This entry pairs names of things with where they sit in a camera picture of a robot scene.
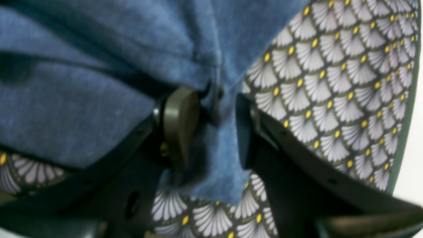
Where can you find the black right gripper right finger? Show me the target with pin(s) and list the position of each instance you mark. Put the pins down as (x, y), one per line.
(308, 197)

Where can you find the blue T-shirt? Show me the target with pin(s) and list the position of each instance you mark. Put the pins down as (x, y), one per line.
(78, 75)

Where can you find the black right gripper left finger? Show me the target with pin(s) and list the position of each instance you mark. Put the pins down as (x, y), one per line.
(113, 198)

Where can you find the fan-patterned tablecloth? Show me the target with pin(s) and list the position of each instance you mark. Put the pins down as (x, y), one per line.
(338, 77)

